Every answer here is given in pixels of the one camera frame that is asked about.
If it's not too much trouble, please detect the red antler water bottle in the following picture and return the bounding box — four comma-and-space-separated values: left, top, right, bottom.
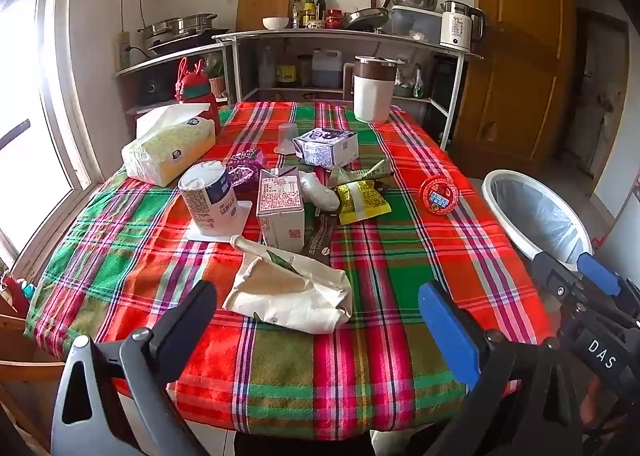
174, 57, 222, 134

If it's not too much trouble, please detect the black cooktop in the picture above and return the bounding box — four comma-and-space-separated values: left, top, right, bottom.
147, 28, 230, 56

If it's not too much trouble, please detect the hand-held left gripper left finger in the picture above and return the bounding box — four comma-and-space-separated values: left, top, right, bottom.
50, 280, 221, 456

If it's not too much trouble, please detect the white round bin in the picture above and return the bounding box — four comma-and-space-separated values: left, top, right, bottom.
481, 169, 596, 272

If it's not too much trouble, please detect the steel frying pan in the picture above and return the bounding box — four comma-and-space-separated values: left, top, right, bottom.
345, 0, 392, 32

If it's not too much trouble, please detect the white window frame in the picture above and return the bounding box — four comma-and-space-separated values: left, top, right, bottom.
0, 0, 106, 282

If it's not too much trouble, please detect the steel steamer pot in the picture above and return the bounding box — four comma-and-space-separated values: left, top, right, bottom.
137, 13, 218, 40

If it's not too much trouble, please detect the white electric kettle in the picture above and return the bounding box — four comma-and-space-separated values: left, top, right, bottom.
440, 1, 487, 51

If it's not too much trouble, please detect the white cylindrical paper tub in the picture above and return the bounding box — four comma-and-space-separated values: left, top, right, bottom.
178, 161, 238, 232

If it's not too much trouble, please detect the small white metal shelf rack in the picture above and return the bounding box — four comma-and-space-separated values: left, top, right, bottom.
115, 43, 236, 117

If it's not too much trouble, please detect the white plastic jerrycan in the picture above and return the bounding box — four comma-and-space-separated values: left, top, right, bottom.
311, 49, 343, 88

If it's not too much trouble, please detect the red green plaid tablecloth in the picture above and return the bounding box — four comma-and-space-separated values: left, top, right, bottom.
25, 101, 553, 439

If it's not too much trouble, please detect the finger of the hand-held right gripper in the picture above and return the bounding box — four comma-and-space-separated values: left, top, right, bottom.
531, 252, 601, 309
577, 252, 640, 324

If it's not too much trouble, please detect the clear plastic cup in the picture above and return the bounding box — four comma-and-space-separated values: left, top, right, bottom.
273, 122, 300, 154

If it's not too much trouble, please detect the clear plastic bin liner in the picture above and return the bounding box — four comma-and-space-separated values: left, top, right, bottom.
492, 178, 586, 262

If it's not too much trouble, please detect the clear plastic storage box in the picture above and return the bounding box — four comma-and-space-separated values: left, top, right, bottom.
390, 5, 443, 43

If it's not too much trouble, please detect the yellow label bottle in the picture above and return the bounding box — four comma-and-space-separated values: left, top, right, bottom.
277, 48, 297, 87

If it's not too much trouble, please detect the white brown lidded jug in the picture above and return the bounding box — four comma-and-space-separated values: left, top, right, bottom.
352, 55, 405, 124

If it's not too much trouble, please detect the purple snack wrapper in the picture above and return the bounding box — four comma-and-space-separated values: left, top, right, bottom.
225, 146, 266, 194

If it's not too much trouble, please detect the yellow tissue pack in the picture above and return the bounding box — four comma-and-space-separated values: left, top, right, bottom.
121, 103, 217, 187

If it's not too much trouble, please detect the yellow snack packet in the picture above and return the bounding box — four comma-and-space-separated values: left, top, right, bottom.
336, 180, 392, 226

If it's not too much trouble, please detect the large white metal shelf rack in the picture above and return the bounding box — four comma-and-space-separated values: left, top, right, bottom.
212, 28, 485, 152

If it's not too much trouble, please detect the brown coffee sachet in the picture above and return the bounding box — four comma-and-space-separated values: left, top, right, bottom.
302, 213, 341, 264

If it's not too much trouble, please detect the green white snack wrapper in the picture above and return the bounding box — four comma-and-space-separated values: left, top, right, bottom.
327, 159, 391, 187

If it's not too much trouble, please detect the wooden chair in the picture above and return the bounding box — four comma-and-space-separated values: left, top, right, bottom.
0, 301, 66, 452

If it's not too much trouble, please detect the red round lidded cup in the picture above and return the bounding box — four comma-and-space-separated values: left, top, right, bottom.
419, 174, 460, 213

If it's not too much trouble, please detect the wooden door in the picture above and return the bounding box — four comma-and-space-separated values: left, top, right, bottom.
452, 0, 576, 164

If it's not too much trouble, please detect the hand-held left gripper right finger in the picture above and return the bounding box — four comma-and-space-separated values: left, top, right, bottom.
418, 280, 591, 456

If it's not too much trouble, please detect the white paper bag green leaf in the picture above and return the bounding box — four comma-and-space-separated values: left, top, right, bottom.
222, 235, 354, 334

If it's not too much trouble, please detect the purple white drink carton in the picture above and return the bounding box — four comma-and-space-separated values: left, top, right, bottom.
292, 127, 360, 169

